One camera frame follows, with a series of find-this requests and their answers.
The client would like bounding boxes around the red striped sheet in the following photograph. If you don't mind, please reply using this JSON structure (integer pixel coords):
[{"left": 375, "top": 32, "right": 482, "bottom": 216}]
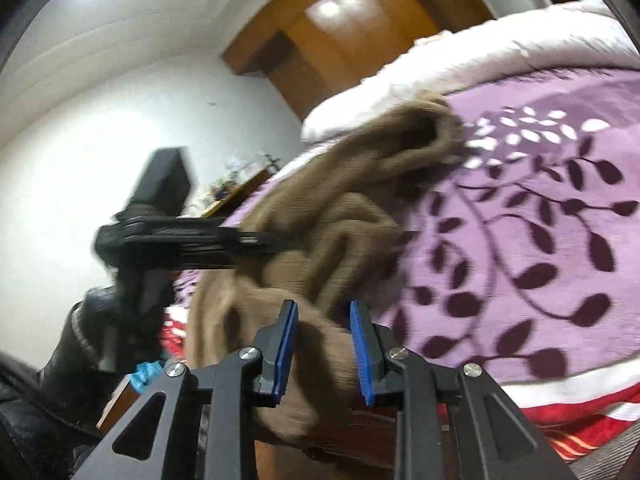
[{"left": 160, "top": 305, "right": 640, "bottom": 461}]

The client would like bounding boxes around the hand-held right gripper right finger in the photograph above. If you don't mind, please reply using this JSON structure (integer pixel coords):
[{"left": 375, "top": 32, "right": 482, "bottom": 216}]
[{"left": 349, "top": 300, "right": 581, "bottom": 480}]

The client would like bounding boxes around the person's left forearm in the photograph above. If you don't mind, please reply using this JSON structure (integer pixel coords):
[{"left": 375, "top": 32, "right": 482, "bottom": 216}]
[{"left": 0, "top": 287, "right": 121, "bottom": 480}]

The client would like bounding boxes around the purple leaf-print blanket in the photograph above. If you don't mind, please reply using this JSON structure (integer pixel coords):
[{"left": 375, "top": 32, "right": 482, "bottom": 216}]
[{"left": 170, "top": 66, "right": 640, "bottom": 386}]

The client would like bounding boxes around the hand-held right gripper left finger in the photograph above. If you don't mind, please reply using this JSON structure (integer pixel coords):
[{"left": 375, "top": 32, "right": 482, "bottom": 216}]
[{"left": 70, "top": 299, "right": 300, "bottom": 480}]

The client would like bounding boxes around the white dotted duvet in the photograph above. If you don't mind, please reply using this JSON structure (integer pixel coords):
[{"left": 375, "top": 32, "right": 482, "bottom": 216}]
[{"left": 301, "top": 0, "right": 640, "bottom": 141}]

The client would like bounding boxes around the wooden desk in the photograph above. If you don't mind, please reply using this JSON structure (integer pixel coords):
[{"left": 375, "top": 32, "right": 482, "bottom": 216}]
[{"left": 200, "top": 167, "right": 273, "bottom": 221}]

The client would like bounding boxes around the teal cloth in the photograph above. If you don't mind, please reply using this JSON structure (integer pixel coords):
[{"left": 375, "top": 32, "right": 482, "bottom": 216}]
[{"left": 132, "top": 360, "right": 163, "bottom": 393}]

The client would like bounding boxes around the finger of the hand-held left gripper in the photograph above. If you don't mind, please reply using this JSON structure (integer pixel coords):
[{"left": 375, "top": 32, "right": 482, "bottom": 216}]
[{"left": 235, "top": 229, "right": 286, "bottom": 261}]

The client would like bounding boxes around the brown fleece garment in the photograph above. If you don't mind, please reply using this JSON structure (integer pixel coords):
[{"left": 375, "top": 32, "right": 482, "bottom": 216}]
[{"left": 187, "top": 91, "right": 466, "bottom": 451}]

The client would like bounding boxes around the wooden bed frame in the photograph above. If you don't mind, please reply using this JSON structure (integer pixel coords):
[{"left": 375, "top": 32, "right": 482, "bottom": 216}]
[{"left": 97, "top": 375, "right": 146, "bottom": 436}]

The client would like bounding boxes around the wooden wardrobe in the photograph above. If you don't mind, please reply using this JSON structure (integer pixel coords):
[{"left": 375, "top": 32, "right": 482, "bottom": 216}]
[{"left": 222, "top": 0, "right": 496, "bottom": 121}]

